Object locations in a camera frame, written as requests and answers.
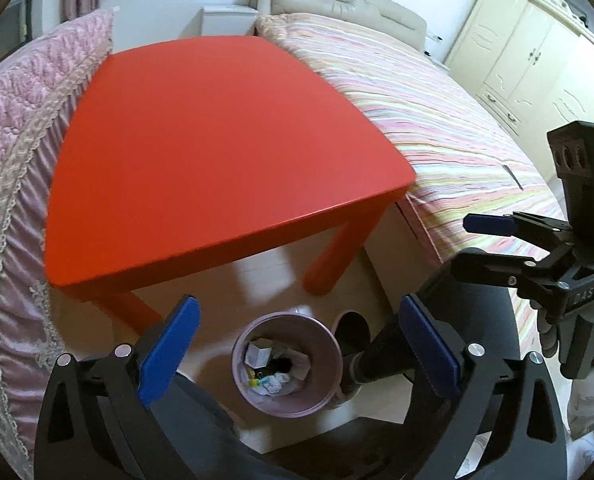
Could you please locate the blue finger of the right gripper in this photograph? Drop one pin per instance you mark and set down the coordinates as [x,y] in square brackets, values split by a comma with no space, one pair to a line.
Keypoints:
[489,224]

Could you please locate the dark framed window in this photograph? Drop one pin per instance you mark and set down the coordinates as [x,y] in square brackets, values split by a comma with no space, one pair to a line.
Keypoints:
[15,27]

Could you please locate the red table leg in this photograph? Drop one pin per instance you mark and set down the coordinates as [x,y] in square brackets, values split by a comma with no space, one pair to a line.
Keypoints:
[327,269]

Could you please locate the pink quilted bed cover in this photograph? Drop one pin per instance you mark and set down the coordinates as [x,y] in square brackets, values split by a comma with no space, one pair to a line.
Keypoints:
[40,87]

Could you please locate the pink trash bin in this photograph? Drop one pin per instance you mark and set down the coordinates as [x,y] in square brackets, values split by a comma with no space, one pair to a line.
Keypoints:
[304,334]

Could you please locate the person black trouser leg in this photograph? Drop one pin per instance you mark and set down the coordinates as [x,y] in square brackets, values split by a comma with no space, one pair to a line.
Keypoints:
[436,434]

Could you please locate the crumpled trash in bin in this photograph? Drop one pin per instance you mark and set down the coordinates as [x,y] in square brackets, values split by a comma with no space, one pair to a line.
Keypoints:
[270,368]

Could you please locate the right grey gloved hand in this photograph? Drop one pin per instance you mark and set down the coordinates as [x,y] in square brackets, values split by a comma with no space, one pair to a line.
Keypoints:
[571,339]

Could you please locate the striped bed sheet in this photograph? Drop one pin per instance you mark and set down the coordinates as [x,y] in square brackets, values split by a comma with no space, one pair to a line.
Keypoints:
[465,163]

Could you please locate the cream wardrobe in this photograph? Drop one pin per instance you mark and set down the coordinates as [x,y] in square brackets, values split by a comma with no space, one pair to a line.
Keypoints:
[525,61]

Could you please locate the beige leather headboard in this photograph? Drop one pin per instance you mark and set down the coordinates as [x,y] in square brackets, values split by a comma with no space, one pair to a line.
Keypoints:
[382,15]

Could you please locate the white nightstand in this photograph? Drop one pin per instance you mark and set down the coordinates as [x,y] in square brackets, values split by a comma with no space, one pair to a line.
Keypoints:
[227,20]

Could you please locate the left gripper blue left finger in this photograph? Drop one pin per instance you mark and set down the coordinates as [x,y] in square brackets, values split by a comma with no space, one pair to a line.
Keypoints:
[162,352]

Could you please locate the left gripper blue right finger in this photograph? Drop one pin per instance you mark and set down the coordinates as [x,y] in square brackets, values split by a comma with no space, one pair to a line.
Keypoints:
[441,364]

